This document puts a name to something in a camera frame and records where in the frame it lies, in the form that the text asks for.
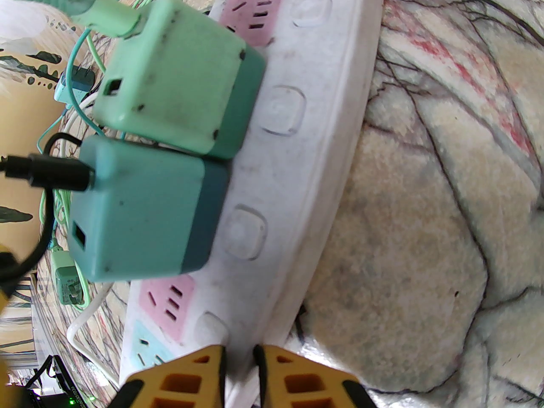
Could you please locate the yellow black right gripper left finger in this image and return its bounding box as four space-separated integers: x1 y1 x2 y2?
108 345 227 408

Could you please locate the teal USB wall charger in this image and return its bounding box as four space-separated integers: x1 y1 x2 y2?
67 136 233 283
54 65 95 106

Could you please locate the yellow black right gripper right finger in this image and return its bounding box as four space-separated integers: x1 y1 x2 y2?
254 345 379 408

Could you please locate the white power strip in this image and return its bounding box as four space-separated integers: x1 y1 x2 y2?
119 0 386 408

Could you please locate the green USB cable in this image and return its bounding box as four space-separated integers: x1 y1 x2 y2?
0 0 145 38

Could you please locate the black USB cable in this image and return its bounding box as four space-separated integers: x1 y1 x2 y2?
0 132 96 281

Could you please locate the light green USB wall charger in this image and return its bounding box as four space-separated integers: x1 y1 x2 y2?
92 0 267 160

